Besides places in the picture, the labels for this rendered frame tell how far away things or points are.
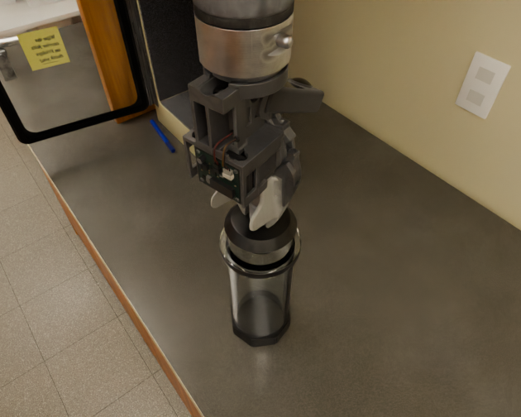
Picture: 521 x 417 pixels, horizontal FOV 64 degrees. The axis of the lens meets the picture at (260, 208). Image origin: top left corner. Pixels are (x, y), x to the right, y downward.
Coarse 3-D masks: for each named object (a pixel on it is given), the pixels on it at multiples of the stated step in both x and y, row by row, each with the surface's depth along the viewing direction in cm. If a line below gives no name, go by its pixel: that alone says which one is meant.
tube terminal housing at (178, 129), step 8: (136, 0) 85; (144, 32) 90; (152, 72) 97; (160, 104) 102; (160, 112) 105; (168, 112) 101; (160, 120) 108; (168, 120) 103; (176, 120) 99; (168, 128) 106; (176, 128) 102; (184, 128) 97; (176, 136) 104; (192, 152) 101
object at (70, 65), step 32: (0, 0) 75; (32, 0) 77; (64, 0) 80; (96, 0) 83; (0, 32) 78; (32, 32) 81; (64, 32) 84; (96, 32) 87; (32, 64) 85; (64, 64) 88; (96, 64) 91; (128, 64) 94; (32, 96) 89; (64, 96) 92; (96, 96) 96; (128, 96) 100; (32, 128) 93
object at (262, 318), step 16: (224, 240) 55; (224, 256) 53; (240, 256) 63; (256, 256) 65; (272, 256) 64; (288, 256) 53; (256, 272) 51; (272, 272) 52; (288, 272) 56; (240, 288) 57; (256, 288) 56; (272, 288) 56; (240, 304) 61; (256, 304) 59; (272, 304) 59; (240, 320) 65; (256, 320) 62; (272, 320) 63; (256, 336) 66
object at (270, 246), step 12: (252, 204) 49; (228, 216) 52; (240, 216) 52; (288, 216) 52; (228, 228) 51; (240, 228) 50; (264, 228) 50; (276, 228) 50; (288, 228) 51; (240, 240) 50; (252, 240) 49; (264, 240) 49; (276, 240) 50; (288, 240) 51; (252, 252) 52; (264, 252) 50
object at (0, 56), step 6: (0, 54) 79; (6, 54) 80; (0, 60) 80; (6, 60) 80; (0, 66) 81; (6, 66) 81; (6, 72) 82; (12, 72) 82; (6, 78) 82; (12, 78) 83
